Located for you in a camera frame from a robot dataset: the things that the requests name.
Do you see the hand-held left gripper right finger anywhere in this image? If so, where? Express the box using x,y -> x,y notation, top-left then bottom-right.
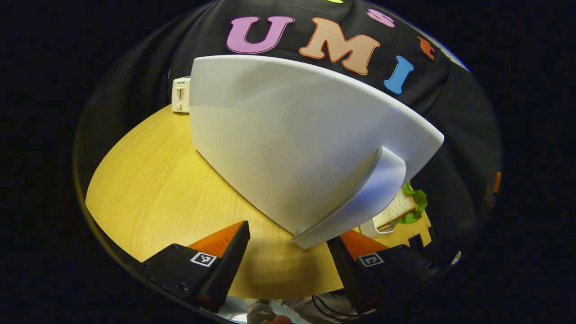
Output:
327,229 -> 445,315

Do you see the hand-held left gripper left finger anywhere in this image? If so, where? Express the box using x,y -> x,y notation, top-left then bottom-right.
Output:
136,220 -> 252,314

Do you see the lettuce sandwich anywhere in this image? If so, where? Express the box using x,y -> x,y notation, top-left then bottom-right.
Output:
373,181 -> 428,232

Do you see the white microwave oven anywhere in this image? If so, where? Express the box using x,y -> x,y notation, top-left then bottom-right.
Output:
189,55 -> 445,250

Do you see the white rectangular tray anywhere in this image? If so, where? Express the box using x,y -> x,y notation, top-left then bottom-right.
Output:
359,215 -> 396,239

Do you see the white toaster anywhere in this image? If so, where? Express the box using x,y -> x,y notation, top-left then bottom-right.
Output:
172,76 -> 192,113

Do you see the black backdrop cloth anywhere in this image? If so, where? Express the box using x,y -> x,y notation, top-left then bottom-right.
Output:
74,0 -> 502,270

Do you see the black cable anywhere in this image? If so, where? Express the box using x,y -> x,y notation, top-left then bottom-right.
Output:
312,295 -> 347,322

